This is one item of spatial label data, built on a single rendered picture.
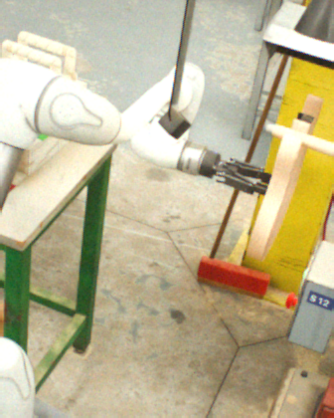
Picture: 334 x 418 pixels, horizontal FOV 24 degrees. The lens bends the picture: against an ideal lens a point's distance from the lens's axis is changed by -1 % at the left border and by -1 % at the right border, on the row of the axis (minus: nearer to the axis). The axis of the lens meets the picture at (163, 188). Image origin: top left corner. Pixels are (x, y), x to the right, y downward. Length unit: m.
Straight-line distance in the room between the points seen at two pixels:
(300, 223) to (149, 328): 0.73
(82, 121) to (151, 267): 1.87
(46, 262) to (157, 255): 0.49
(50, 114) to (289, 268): 1.90
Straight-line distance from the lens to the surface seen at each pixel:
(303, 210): 3.14
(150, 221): 3.64
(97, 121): 1.62
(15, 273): 2.10
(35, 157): 2.23
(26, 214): 2.10
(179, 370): 3.00
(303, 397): 2.63
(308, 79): 2.88
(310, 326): 1.84
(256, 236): 2.00
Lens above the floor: 2.22
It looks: 35 degrees down
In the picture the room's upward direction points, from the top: 10 degrees clockwise
